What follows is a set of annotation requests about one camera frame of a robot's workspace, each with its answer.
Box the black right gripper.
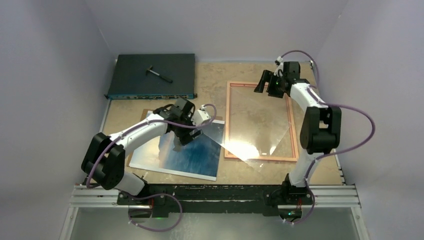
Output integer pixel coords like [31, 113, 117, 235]
[254, 70, 287, 99]

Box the blue landscape photo print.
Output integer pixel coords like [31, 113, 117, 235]
[127, 116, 225, 181]

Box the brown cardboard backing board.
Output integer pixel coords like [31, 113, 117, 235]
[126, 108, 224, 167]

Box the clear transparent sheet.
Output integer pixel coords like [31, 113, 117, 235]
[202, 84, 292, 169]

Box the pink wooden picture frame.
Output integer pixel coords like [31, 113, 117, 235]
[223, 81, 300, 163]

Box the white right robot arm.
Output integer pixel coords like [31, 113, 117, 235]
[254, 60, 342, 204]

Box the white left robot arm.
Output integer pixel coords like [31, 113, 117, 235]
[81, 97, 212, 205]

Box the small black hammer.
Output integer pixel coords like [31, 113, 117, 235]
[145, 65, 173, 84]

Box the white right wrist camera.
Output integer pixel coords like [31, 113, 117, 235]
[273, 56, 284, 77]

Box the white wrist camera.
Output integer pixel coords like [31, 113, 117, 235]
[191, 105, 211, 127]
[273, 56, 284, 77]

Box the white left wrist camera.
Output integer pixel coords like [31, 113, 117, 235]
[191, 105, 211, 127]

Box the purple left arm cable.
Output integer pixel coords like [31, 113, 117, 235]
[86, 103, 218, 232]

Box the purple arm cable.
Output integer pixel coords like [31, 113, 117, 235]
[276, 50, 377, 226]
[86, 103, 218, 232]

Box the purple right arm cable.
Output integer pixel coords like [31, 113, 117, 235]
[276, 50, 377, 226]

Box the dark blue network switch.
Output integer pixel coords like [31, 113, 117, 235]
[105, 53, 197, 100]

